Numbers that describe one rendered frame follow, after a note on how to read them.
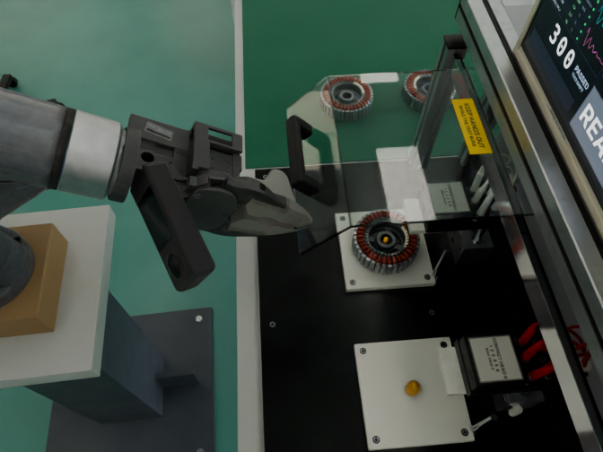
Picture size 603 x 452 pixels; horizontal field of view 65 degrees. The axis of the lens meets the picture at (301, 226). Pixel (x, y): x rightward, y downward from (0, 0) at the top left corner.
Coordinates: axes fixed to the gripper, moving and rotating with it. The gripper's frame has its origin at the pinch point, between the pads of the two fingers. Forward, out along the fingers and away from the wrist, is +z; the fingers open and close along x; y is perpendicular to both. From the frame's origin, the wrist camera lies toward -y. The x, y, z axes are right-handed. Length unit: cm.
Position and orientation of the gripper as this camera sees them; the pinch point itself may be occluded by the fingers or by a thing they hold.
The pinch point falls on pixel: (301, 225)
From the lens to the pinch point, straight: 53.1
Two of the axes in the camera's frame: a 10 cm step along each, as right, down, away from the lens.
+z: 8.6, 2.1, 4.6
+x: -5.0, 4.9, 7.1
